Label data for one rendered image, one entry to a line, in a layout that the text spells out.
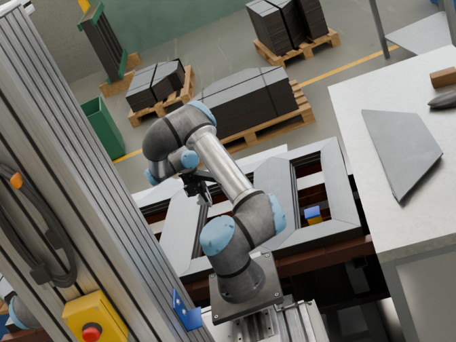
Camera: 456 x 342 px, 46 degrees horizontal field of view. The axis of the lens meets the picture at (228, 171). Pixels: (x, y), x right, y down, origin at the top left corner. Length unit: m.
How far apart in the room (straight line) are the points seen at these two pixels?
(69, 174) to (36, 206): 0.09
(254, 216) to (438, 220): 0.53
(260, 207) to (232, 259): 0.17
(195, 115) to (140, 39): 8.66
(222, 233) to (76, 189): 0.57
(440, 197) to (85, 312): 1.09
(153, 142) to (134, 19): 8.61
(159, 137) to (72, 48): 8.87
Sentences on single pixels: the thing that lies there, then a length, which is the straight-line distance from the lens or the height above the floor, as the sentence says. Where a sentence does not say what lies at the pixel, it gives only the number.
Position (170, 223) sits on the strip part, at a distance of 2.51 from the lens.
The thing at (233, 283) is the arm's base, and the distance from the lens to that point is 1.61.
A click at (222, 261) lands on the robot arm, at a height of 1.19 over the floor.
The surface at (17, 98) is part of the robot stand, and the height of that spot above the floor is 1.90.
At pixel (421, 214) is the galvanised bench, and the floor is 1.05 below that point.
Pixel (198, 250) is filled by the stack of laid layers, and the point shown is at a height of 0.83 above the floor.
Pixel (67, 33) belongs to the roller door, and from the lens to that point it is 10.50.
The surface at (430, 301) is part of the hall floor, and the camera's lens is 2.90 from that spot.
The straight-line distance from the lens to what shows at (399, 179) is 1.82.
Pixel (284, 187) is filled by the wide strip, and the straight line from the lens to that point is 2.38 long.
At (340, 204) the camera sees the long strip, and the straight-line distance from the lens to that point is 2.15.
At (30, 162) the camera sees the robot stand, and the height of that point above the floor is 1.78.
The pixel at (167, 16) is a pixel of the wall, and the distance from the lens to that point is 10.26.
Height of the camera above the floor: 2.08
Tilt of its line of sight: 27 degrees down
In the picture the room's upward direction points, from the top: 25 degrees counter-clockwise
